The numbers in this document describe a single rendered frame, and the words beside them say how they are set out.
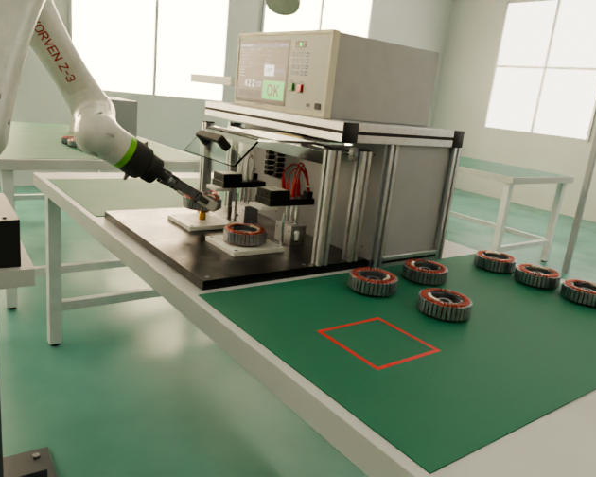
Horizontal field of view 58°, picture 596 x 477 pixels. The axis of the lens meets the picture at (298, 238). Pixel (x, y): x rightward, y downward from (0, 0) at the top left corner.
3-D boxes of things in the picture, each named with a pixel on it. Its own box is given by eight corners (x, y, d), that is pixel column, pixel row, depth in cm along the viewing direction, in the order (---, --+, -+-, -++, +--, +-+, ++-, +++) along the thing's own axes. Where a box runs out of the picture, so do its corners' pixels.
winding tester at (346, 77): (324, 118, 131) (333, 28, 126) (233, 104, 164) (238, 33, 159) (428, 126, 154) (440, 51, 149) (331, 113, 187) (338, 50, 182)
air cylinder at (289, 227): (289, 246, 145) (291, 226, 144) (273, 238, 151) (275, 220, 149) (304, 244, 148) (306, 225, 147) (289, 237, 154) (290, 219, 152)
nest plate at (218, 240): (233, 256, 130) (234, 252, 130) (204, 239, 142) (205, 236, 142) (284, 251, 139) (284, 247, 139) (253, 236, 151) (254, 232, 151)
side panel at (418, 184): (373, 269, 140) (391, 145, 132) (365, 265, 142) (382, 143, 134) (441, 258, 157) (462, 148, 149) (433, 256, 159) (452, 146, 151)
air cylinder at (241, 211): (243, 223, 163) (244, 205, 162) (230, 218, 169) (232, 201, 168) (256, 222, 166) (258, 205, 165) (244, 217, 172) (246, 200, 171)
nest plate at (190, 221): (189, 231, 149) (189, 226, 149) (167, 218, 160) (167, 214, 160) (236, 227, 158) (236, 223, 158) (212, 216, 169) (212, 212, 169)
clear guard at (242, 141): (233, 167, 112) (236, 138, 110) (184, 150, 130) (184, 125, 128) (350, 167, 131) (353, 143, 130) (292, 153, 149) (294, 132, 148)
